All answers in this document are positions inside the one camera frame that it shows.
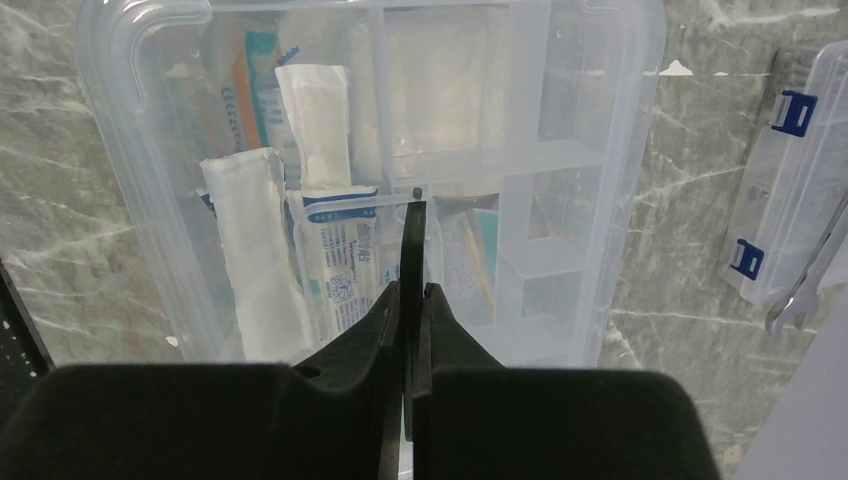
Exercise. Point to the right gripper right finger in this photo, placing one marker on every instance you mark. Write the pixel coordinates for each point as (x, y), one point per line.
(473, 418)

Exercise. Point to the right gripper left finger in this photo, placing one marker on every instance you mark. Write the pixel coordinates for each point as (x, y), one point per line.
(334, 415)

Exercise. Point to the blue printed sachet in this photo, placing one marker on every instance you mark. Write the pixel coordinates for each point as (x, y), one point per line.
(337, 238)

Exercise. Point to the teal carded blister pack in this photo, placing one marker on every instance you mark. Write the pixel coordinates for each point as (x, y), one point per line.
(469, 241)

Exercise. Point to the clear first aid box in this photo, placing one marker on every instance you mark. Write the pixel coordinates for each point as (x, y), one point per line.
(199, 199)

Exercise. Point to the teal striped packet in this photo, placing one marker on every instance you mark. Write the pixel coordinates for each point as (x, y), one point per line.
(244, 85)

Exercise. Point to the white sachet top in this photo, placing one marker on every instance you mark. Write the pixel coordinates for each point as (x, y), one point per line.
(316, 100)

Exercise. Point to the clear divided organizer tray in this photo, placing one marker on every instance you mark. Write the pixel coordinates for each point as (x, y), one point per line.
(522, 107)

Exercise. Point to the clear screw box blue latches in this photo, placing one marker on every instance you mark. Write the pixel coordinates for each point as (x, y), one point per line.
(795, 173)

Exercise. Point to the black base frame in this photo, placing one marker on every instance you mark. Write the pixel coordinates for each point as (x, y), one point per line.
(24, 357)

